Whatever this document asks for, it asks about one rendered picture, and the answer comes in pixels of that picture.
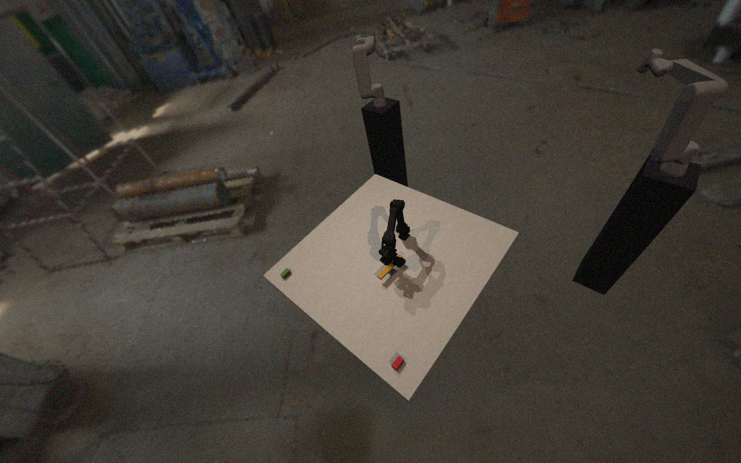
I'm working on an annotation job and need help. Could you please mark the orange bar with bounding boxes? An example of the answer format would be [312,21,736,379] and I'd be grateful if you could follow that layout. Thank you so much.
[377,261,395,280]

